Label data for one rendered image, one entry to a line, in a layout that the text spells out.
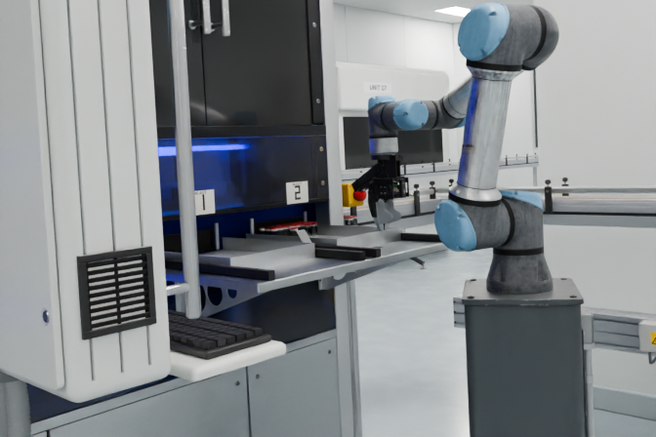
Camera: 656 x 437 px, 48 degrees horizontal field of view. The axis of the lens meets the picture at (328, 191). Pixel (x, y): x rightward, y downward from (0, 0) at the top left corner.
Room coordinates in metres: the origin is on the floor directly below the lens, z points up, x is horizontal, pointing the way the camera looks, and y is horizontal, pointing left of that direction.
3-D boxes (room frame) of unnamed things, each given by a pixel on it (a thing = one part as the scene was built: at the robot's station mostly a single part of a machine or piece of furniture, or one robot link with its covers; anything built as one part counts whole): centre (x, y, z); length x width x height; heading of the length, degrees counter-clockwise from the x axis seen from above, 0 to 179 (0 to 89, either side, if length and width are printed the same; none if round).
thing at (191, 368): (1.33, 0.34, 0.79); 0.45 x 0.28 x 0.03; 46
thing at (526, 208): (1.71, -0.43, 0.96); 0.13 x 0.12 x 0.14; 118
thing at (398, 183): (1.96, -0.16, 1.06); 0.09 x 0.08 x 0.12; 47
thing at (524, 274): (1.72, -0.44, 0.84); 0.15 x 0.15 x 0.10
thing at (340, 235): (2.03, 0.02, 0.90); 0.34 x 0.26 x 0.04; 47
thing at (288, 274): (1.85, 0.08, 0.87); 0.70 x 0.48 x 0.02; 137
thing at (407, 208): (2.60, -0.15, 0.92); 0.69 x 0.16 x 0.16; 137
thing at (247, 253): (1.78, 0.25, 0.90); 0.34 x 0.26 x 0.04; 47
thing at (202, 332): (1.36, 0.30, 0.82); 0.40 x 0.14 x 0.02; 46
